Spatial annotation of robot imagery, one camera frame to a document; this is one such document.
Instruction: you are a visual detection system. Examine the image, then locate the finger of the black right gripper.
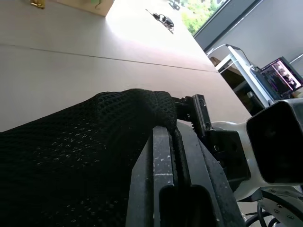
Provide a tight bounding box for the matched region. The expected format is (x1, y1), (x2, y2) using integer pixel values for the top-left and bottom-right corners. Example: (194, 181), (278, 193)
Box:
(191, 94), (213, 138)
(173, 96), (194, 124)

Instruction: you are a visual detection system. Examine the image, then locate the open laptop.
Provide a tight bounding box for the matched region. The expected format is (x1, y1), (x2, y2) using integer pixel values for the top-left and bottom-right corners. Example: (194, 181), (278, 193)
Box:
(255, 56), (303, 101)

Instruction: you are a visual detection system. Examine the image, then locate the black mesh drawstring pouch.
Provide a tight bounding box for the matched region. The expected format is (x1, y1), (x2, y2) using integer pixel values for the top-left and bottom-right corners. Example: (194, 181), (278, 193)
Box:
(0, 88), (178, 227)

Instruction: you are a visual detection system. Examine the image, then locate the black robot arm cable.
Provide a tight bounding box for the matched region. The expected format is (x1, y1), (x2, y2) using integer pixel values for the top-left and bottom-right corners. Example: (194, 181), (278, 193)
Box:
(243, 201), (281, 227)

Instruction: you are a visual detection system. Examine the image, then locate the green hook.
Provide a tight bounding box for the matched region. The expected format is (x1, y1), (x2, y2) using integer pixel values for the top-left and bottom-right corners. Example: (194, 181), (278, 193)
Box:
(89, 0), (103, 11)

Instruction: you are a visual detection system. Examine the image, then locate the brass box latch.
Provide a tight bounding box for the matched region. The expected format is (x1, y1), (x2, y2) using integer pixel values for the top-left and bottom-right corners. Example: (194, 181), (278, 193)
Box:
(30, 0), (45, 10)

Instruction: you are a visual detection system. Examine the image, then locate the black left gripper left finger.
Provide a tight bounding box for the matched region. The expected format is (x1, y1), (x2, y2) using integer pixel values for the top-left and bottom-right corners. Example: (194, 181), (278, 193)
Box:
(125, 124), (175, 227)

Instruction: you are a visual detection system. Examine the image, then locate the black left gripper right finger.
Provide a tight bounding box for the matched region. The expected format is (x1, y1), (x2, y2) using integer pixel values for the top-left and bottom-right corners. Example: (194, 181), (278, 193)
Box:
(175, 123), (247, 227)

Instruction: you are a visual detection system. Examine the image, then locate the light wooden box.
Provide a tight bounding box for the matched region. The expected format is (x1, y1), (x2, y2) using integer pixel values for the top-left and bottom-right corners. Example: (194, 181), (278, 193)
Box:
(56, 0), (117, 17)

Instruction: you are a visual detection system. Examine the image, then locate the white metal rack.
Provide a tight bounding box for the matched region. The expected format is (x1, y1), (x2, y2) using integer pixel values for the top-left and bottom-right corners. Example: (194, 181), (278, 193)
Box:
(205, 43), (274, 108)

